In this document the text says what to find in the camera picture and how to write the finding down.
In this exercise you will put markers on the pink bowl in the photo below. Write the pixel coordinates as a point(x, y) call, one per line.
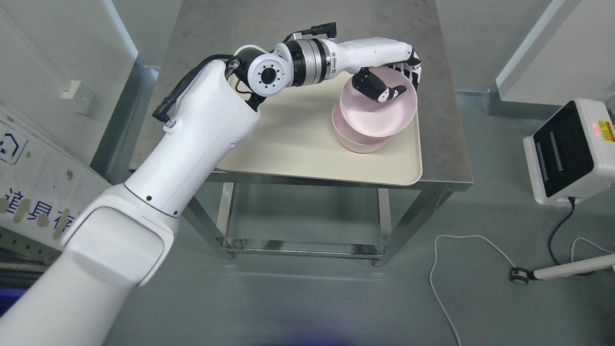
point(379, 119)
point(353, 140)

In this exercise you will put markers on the white sign board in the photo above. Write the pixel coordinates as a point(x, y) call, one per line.
point(43, 188)

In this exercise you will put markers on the grey metal shelf frame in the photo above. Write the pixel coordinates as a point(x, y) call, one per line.
point(23, 260)

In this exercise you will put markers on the white black box device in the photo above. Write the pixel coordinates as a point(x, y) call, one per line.
point(572, 155)

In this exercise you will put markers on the beige plastic tray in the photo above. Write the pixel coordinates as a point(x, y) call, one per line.
point(294, 137)

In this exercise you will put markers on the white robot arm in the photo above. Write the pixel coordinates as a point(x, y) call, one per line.
point(121, 238)

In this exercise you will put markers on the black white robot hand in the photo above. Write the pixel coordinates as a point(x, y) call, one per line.
point(359, 56)

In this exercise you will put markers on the white stand leg with caster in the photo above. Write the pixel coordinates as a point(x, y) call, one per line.
point(522, 276)

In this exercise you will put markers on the white wall socket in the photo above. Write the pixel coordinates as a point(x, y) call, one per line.
point(79, 96)

